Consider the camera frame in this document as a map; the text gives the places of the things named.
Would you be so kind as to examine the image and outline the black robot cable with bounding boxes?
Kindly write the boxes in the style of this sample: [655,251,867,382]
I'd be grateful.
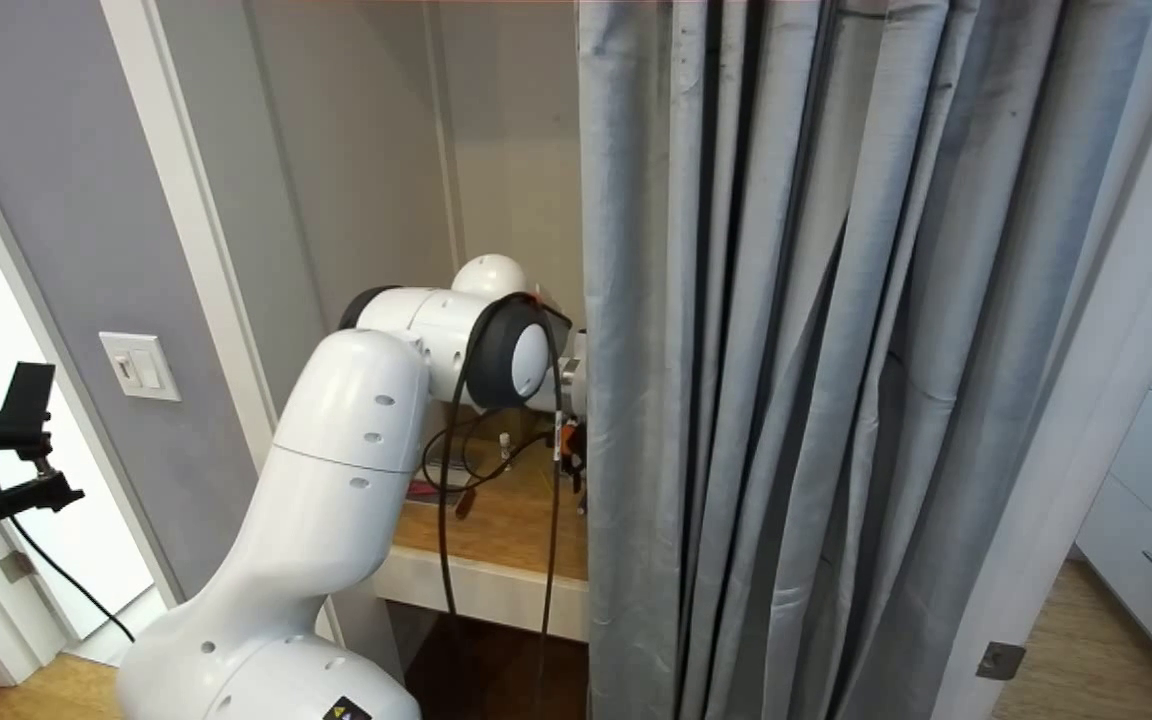
[434,395,567,651]

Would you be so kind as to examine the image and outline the grey curtain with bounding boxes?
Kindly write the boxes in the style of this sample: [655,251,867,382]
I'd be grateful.
[572,0,1152,720]

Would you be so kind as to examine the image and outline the white door post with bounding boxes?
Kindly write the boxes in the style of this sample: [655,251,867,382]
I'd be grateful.
[927,0,1152,720]

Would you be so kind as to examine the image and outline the white light switch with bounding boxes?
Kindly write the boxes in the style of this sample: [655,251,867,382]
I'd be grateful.
[96,326,184,404]

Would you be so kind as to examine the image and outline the red notebook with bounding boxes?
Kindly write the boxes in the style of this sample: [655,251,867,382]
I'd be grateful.
[406,475,480,518]

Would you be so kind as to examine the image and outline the black camera on stand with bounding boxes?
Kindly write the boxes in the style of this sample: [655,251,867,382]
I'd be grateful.
[0,359,88,549]

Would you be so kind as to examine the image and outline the metal door hinge plate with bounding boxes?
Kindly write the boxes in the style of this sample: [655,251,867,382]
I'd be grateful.
[972,639,1027,683]

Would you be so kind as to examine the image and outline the black camera cable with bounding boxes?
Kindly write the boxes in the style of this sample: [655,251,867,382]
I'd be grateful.
[0,411,141,649]

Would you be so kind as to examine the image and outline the white door frame trim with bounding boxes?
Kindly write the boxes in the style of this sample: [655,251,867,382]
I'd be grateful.
[96,0,308,536]

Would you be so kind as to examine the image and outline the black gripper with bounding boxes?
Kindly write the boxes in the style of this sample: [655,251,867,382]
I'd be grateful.
[551,411,592,514]

